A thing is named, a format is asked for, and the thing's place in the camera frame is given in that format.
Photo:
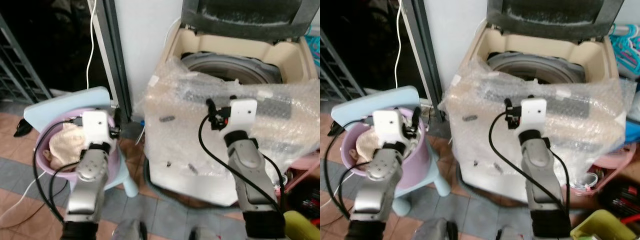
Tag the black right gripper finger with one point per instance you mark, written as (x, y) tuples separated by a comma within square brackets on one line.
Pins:
[(508, 105), (211, 106)]

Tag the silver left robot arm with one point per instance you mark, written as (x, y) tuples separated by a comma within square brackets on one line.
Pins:
[(85, 185), (374, 185)]

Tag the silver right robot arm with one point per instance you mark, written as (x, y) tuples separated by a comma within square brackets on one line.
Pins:
[(542, 180), (250, 180)]

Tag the beige top-load washing machine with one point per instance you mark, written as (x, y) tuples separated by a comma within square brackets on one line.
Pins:
[(190, 165), (480, 160)]

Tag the teal clothes hangers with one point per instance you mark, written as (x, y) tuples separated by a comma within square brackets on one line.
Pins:
[(627, 50), (313, 47)]

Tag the purple plastic basin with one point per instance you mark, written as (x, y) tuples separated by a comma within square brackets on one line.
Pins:
[(417, 150), (112, 160)]

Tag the clear bubble wrap sheet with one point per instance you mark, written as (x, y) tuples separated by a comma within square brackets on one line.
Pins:
[(475, 120), (180, 120)]

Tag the beige cloth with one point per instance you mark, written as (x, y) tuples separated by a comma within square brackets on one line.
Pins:
[(65, 145), (365, 145)]

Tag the light blue plastic stool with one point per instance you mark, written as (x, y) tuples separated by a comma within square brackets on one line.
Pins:
[(370, 100), (60, 102)]

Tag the small black shoe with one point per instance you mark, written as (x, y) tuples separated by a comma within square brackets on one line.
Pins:
[(333, 130), (23, 129)]

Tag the pink plastic basket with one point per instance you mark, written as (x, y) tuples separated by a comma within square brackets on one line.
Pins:
[(302, 162), (607, 162)]

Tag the grey metal grille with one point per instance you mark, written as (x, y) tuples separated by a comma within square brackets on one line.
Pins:
[(20, 75), (335, 75)]

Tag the dark grey washer lid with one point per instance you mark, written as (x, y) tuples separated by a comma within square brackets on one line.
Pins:
[(250, 15), (555, 15)]

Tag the black crate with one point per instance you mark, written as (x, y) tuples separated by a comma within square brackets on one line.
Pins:
[(305, 200), (622, 197)]

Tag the yellow-green plastic bin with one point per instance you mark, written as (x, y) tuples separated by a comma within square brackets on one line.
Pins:
[(302, 227), (602, 227)]

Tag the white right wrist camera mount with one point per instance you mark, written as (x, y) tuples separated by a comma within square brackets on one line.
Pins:
[(244, 115), (534, 114)]

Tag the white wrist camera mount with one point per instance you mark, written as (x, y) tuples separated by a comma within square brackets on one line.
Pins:
[(96, 129), (244, 115), (534, 114), (387, 127)]

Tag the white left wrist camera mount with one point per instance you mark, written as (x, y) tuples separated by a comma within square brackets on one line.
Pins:
[(96, 129), (387, 127)]

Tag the grey door frame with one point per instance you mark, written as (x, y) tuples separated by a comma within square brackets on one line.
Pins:
[(425, 60), (117, 60)]

